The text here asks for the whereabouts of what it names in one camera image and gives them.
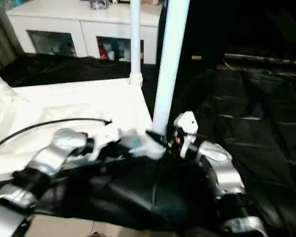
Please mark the white plastic table top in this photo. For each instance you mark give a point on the white plastic table top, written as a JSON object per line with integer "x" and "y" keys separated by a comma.
{"x": 64, "y": 98}

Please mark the black work mat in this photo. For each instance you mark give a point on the black work mat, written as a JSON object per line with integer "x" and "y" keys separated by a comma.
{"x": 236, "y": 123}

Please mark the dark brown rounded object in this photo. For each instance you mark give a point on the dark brown rounded object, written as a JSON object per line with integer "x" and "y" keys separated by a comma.
{"x": 95, "y": 234}

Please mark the small tan label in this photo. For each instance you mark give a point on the small tan label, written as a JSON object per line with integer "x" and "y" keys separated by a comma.
{"x": 196, "y": 57}

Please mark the long grey metal bar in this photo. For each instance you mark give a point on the long grey metal bar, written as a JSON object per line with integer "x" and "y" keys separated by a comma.
{"x": 266, "y": 58}

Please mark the large black case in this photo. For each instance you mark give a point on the large black case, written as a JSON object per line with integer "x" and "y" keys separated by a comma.
{"x": 236, "y": 24}

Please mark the white glass-door cabinet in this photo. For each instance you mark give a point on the white glass-door cabinet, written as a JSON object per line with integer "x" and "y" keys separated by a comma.
{"x": 64, "y": 24}

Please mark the grey curtain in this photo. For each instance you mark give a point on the grey curtain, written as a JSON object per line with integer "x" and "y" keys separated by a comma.
{"x": 2, "y": 37}

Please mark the teal patterned packet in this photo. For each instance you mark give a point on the teal patterned packet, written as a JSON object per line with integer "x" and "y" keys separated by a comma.
{"x": 19, "y": 4}

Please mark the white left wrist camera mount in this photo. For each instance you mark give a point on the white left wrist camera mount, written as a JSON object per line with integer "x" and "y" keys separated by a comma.
{"x": 106, "y": 135}

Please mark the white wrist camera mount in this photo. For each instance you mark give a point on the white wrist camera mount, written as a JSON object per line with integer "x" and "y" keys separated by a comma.
{"x": 187, "y": 123}
{"x": 106, "y": 135}

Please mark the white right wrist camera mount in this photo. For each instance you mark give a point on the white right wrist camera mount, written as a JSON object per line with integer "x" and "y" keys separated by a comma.
{"x": 187, "y": 123}

